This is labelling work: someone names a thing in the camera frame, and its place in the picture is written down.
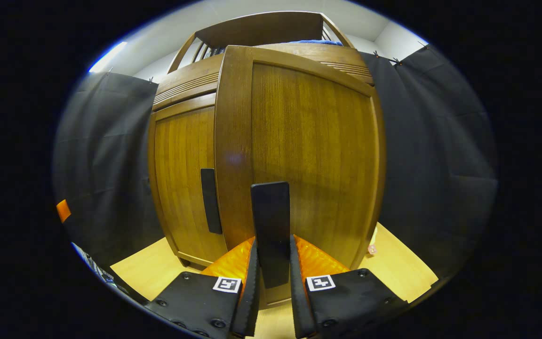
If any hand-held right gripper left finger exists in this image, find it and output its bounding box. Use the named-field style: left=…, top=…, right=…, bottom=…
left=144, top=237, right=261, bottom=339

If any black door handle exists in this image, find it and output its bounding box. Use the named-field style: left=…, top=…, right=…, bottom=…
left=200, top=168, right=223, bottom=235
left=251, top=181, right=291, bottom=289

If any wooden double-door shoe cabinet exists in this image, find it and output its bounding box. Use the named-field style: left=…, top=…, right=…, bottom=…
left=148, top=10, right=387, bottom=309

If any wooden shoe cabinet door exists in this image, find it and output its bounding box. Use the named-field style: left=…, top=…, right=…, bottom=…
left=214, top=45, right=387, bottom=309
left=149, top=93, right=228, bottom=268

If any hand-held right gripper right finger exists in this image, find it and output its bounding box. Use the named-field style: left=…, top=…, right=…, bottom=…
left=290, top=234, right=410, bottom=339

